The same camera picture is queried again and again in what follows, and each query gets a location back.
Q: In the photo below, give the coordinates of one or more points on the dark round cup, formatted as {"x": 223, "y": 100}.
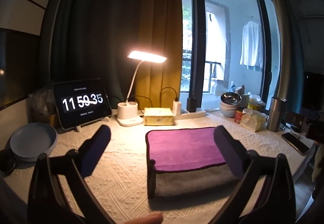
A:
{"x": 7, "y": 162}

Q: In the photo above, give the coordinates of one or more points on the white hanging shirt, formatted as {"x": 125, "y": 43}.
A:
{"x": 251, "y": 46}

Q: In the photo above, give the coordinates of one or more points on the white textured tablecloth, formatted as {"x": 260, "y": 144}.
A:
{"x": 121, "y": 178}

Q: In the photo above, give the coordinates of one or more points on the white container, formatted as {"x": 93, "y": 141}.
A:
{"x": 244, "y": 97}

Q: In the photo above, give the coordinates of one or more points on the white tablet stand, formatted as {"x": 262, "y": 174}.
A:
{"x": 79, "y": 128}

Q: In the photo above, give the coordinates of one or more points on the white charger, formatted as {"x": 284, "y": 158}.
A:
{"x": 177, "y": 107}

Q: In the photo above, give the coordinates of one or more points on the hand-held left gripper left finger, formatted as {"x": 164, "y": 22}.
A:
{"x": 95, "y": 149}

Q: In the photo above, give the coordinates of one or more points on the yellow tissue pack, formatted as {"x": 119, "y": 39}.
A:
{"x": 253, "y": 120}

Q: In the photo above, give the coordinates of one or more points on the metal bowl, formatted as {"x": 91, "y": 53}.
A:
{"x": 230, "y": 98}

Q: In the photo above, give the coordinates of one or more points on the grey-blue plate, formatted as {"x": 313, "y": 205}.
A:
{"x": 31, "y": 141}

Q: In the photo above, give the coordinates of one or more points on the clear plastic bag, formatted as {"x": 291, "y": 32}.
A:
{"x": 40, "y": 106}

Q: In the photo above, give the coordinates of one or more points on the dark window frame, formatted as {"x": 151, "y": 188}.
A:
{"x": 197, "y": 36}

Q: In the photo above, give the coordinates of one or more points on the steel tumbler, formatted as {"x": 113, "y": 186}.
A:
{"x": 276, "y": 115}

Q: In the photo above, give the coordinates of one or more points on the purple towel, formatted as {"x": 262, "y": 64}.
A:
{"x": 186, "y": 148}

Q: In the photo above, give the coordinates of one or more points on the white power strip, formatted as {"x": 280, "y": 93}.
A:
{"x": 193, "y": 114}

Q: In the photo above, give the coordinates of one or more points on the white pot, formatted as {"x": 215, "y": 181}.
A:
{"x": 227, "y": 110}

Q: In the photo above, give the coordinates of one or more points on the dark green curtain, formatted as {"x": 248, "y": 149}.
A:
{"x": 98, "y": 23}

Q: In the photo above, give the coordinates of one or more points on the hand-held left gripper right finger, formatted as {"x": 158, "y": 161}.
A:
{"x": 227, "y": 149}

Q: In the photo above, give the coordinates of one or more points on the black tablet with clock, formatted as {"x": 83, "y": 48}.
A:
{"x": 82, "y": 103}

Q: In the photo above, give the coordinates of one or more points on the dark box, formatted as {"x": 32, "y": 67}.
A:
{"x": 297, "y": 120}

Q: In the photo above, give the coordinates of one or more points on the yellow box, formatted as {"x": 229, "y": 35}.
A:
{"x": 158, "y": 117}

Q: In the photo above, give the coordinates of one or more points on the white desk lamp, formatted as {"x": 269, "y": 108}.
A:
{"x": 127, "y": 115}

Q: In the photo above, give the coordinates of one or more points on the yellow curtain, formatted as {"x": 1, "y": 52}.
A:
{"x": 158, "y": 23}

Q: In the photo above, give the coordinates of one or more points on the grey towel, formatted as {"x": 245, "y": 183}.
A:
{"x": 192, "y": 183}

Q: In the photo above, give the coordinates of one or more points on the yellow bag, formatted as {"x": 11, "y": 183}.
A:
{"x": 256, "y": 103}

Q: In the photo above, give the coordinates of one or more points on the black charger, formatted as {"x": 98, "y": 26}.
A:
{"x": 191, "y": 105}

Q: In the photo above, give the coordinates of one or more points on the teal curtain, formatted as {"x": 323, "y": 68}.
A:
{"x": 293, "y": 61}

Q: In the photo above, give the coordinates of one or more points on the red can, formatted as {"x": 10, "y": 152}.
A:
{"x": 238, "y": 116}

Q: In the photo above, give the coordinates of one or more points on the smartphone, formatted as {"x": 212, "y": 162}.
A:
{"x": 295, "y": 143}

